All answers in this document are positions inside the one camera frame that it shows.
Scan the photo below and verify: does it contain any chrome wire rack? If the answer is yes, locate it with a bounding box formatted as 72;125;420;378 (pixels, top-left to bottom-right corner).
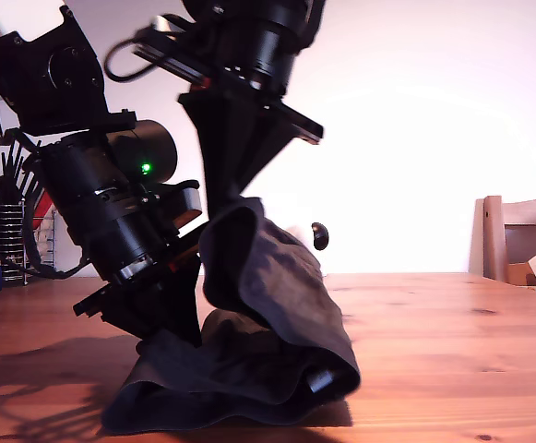
20;210;58;283

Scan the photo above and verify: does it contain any black brush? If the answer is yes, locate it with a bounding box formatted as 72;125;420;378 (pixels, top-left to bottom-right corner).
0;174;19;204

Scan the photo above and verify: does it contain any wooden chair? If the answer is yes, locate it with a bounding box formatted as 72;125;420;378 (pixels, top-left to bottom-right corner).
469;194;536;285

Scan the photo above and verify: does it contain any white round security camera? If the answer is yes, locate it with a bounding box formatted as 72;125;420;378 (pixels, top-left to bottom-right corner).
302;221;332;277

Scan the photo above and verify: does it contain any red paper packet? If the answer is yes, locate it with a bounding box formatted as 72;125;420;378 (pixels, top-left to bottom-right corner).
31;191;59;230

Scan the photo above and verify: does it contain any dark grey underwear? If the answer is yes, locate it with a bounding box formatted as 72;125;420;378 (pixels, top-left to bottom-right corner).
101;196;362;435

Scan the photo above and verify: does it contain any metal wire utensil cup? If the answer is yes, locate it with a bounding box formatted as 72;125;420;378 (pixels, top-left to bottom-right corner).
0;202;25;281

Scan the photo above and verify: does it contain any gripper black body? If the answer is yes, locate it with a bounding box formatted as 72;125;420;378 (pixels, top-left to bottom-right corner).
62;186;203;320
133;22;324;145

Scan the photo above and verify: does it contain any orange-brown box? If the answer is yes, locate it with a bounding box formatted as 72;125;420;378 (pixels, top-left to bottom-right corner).
506;261;536;286

